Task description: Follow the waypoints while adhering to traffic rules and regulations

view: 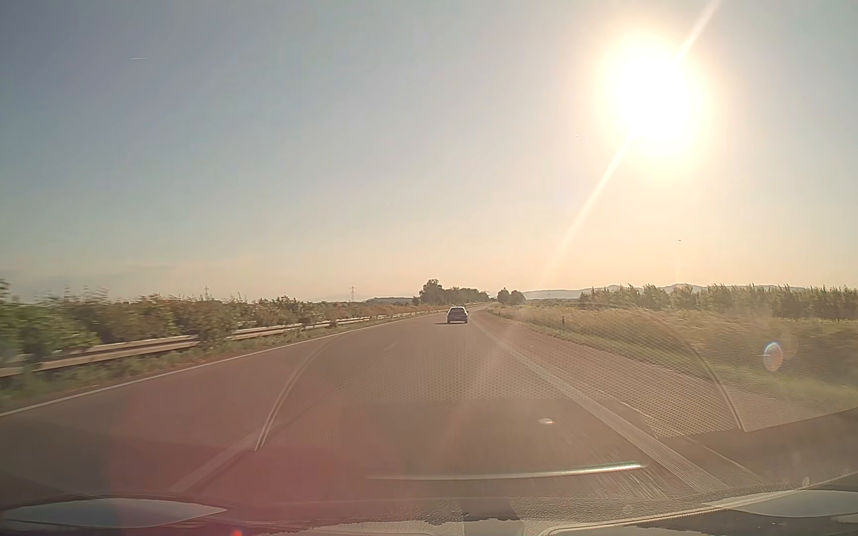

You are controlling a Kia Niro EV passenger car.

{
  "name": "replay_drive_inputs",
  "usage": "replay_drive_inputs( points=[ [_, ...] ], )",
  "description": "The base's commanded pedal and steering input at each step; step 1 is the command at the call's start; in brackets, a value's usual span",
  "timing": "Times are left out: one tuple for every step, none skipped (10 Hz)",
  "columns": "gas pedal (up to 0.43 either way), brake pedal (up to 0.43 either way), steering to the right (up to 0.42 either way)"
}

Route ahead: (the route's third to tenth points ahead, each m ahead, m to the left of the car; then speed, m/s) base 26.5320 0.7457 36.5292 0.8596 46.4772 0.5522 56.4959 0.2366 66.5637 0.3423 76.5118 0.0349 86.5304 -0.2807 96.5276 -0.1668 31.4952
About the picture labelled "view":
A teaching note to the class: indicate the row of trees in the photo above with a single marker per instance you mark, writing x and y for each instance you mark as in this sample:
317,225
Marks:
771,300

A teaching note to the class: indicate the car's own bonnet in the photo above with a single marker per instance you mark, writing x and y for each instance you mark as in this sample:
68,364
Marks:
429,521

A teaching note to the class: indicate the dry grass field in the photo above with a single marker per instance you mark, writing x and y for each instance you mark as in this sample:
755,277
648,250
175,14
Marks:
734,342

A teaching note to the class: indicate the row of bushes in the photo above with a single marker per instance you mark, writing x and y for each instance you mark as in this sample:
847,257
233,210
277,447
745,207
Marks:
101,320

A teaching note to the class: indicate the grey asphalt road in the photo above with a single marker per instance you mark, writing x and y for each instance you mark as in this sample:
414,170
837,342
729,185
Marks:
414,372

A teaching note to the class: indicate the dark car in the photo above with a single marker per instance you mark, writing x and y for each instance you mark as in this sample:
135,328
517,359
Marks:
457,315

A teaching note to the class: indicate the metal guard rail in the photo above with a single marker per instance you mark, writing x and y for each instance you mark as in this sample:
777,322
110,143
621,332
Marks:
138,346

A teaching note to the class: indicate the road markings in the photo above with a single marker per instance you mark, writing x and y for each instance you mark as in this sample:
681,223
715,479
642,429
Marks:
599,414

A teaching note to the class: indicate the clump of trees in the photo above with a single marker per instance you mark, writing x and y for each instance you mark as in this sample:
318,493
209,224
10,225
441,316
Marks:
511,296
448,293

